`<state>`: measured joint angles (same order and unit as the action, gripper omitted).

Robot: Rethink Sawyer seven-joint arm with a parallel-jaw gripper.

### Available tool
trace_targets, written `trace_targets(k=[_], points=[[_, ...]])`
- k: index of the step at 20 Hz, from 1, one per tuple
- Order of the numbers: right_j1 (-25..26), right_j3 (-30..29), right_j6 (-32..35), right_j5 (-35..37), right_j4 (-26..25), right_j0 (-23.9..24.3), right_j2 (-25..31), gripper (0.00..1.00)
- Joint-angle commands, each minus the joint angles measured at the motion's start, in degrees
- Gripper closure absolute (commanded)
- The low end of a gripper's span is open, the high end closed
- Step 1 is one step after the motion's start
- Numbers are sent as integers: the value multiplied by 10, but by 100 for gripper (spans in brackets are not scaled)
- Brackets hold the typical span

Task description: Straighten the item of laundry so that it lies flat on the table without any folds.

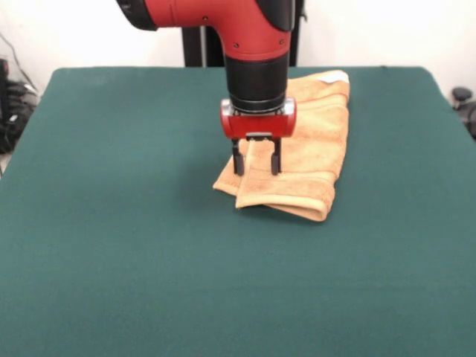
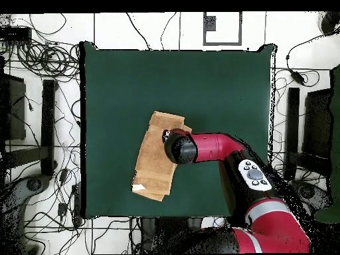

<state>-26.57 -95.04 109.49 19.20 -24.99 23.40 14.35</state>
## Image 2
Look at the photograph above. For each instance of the tan terry towel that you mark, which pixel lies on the tan terry towel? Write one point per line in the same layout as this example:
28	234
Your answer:
154	159

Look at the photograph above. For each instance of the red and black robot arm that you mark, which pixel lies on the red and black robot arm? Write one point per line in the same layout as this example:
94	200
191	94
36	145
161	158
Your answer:
212	146

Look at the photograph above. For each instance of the dark green table cloth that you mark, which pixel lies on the dark green table cloth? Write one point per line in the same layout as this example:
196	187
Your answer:
111	79

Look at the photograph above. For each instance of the dark grey square patch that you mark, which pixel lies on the dark grey square patch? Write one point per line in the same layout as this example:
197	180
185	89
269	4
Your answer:
211	23

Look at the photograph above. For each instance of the small black plug adapter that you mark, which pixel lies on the small black plug adapter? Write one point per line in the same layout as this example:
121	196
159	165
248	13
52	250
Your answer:
62	209
63	175

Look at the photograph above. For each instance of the long black power strip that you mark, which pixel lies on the long black power strip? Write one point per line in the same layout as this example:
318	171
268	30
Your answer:
77	202

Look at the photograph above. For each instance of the black power adapter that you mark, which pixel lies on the black power adapter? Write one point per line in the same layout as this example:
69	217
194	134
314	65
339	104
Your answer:
297	77

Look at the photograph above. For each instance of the black box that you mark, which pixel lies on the black box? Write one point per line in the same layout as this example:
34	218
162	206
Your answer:
317	124
14	111

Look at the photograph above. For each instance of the dark wheeled chair base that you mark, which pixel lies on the dark wheeled chair base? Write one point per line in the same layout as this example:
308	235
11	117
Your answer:
316	196
18	194

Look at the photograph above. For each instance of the dark round object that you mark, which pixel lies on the dark round object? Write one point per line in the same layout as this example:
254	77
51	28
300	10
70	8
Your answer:
330	22

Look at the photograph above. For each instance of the grey square floor frame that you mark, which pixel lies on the grey square floor frame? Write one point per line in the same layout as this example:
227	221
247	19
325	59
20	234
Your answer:
222	43

